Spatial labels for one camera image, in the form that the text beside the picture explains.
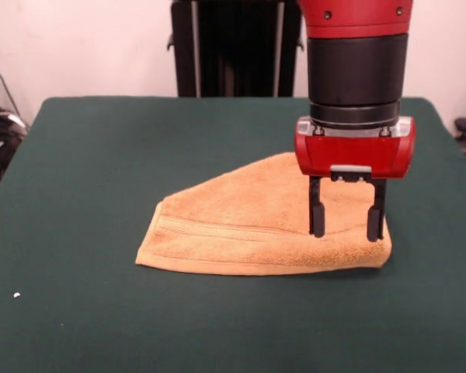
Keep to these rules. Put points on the tan terry towel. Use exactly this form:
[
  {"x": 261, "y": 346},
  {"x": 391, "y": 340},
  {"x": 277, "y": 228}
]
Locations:
[{"x": 237, "y": 217}]

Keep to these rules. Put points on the small white crumb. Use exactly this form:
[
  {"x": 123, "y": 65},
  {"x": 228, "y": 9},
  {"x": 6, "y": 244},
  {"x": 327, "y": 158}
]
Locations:
[{"x": 15, "y": 295}]

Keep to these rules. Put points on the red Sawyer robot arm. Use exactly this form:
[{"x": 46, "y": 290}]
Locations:
[{"x": 353, "y": 70}]

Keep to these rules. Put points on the dark green table cloth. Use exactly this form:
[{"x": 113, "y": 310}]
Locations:
[{"x": 101, "y": 155}]

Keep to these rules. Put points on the black plug adapter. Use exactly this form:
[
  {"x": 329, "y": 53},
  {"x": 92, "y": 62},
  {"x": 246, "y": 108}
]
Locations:
[{"x": 464, "y": 124}]

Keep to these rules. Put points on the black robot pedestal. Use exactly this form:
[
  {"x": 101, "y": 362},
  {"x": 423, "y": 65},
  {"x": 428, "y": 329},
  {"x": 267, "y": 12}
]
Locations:
[{"x": 237, "y": 46}]

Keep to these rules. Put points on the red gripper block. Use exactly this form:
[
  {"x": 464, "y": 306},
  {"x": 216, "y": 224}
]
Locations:
[{"x": 353, "y": 155}]

